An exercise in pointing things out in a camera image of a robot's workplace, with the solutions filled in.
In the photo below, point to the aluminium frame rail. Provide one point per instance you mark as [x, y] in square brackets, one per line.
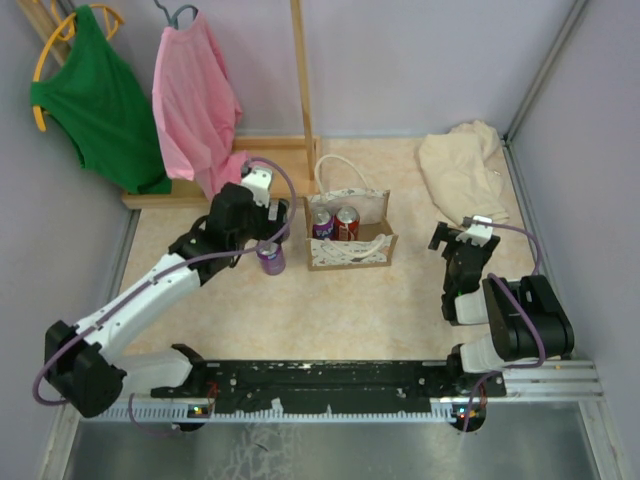
[563, 381]

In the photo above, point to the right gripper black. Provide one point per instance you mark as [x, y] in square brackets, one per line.
[445, 233]

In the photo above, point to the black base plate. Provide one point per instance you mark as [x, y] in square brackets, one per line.
[315, 387]

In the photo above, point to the grey clothes hanger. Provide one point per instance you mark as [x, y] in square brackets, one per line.
[173, 18]

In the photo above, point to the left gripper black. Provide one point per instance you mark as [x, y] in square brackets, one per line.
[280, 217]

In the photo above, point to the wooden clothes rack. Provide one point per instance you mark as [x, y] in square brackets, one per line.
[264, 47]

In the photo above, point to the yellow clothes hanger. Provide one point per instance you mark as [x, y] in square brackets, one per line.
[64, 31]

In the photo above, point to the cream folded cloth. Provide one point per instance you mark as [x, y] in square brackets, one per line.
[457, 177]

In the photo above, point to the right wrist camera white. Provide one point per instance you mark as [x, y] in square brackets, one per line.
[478, 227]

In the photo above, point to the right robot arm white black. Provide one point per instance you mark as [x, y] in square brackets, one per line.
[527, 323]

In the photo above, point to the purple can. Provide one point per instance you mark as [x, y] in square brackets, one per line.
[271, 258]
[322, 224]

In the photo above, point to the pink shirt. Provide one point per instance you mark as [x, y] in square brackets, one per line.
[195, 108]

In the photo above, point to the canvas tote bag patterned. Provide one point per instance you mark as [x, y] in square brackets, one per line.
[376, 239]

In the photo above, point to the red can in bag back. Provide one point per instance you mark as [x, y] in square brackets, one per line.
[347, 220]

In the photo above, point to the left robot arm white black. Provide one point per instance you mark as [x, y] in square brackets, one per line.
[83, 361]

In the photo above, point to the green tank top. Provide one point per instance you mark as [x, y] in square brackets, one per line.
[95, 98]

